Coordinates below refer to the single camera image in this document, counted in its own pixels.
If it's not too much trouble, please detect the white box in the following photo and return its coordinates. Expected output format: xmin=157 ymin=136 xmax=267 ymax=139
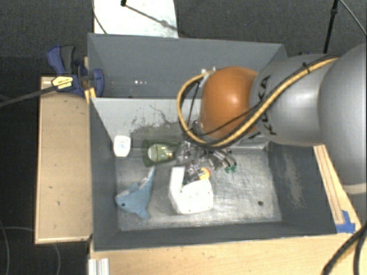
xmin=168 ymin=166 xmax=214 ymax=215

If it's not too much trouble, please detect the green clear glass bottle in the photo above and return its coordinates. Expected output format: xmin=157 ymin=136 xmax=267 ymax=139
xmin=141 ymin=139 xmax=180 ymax=167

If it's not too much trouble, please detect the grey metal bin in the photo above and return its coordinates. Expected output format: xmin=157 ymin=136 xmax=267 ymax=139
xmin=87 ymin=32 xmax=338 ymax=252

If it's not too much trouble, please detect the blue toy whale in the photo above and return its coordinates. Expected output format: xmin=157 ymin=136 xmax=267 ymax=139
xmin=115 ymin=166 xmax=157 ymax=220

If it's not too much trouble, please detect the small white bottle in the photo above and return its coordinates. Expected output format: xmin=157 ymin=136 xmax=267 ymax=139
xmin=112 ymin=135 xmax=132 ymax=158

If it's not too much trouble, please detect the pale wood board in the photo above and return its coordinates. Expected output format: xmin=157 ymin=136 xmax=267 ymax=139
xmin=34 ymin=76 xmax=94 ymax=245

